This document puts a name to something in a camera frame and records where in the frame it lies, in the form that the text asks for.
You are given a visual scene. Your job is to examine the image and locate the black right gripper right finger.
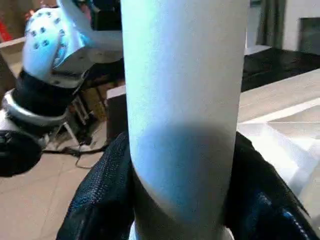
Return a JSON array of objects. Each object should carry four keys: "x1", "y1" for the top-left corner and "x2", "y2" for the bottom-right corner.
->
[{"x1": 222, "y1": 131, "x2": 320, "y2": 240}]

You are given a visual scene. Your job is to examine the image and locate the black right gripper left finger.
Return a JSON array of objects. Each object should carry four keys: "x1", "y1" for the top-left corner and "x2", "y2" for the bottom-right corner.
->
[{"x1": 56, "y1": 131, "x2": 136, "y2": 240}]

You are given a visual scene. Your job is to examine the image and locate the white plastic table top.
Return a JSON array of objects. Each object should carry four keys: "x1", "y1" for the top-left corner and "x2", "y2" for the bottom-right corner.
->
[{"x1": 235, "y1": 70, "x2": 320, "y2": 201}]

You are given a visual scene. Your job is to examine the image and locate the white plastic table leg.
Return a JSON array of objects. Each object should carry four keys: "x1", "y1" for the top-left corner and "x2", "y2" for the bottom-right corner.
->
[{"x1": 120, "y1": 0, "x2": 251, "y2": 240}]

